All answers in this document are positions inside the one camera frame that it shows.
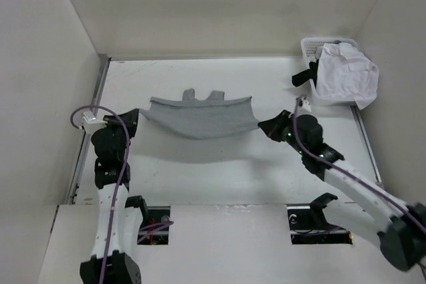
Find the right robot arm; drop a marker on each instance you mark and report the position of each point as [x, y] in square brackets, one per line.
[396, 228]

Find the grey tank top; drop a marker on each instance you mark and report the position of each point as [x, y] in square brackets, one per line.
[211, 118]

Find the white tank top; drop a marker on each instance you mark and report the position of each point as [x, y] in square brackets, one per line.
[345, 73]

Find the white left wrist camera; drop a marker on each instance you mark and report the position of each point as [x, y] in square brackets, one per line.
[90, 124]

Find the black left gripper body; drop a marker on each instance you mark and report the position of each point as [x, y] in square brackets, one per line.
[112, 123]

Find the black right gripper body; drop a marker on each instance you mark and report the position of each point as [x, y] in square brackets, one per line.
[285, 129]

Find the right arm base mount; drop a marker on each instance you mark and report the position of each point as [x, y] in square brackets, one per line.
[308, 225]

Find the black tank top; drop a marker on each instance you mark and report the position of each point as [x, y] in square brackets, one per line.
[309, 74]

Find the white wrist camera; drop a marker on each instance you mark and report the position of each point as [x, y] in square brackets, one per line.
[303, 105]
[90, 124]

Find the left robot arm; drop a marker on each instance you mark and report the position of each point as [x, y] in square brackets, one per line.
[120, 215]

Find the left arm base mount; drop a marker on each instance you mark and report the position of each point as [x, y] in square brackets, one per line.
[156, 222]

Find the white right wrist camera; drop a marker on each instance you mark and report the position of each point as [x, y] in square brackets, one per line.
[303, 105]

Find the white plastic laundry basket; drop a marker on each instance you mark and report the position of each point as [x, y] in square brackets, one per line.
[309, 46]

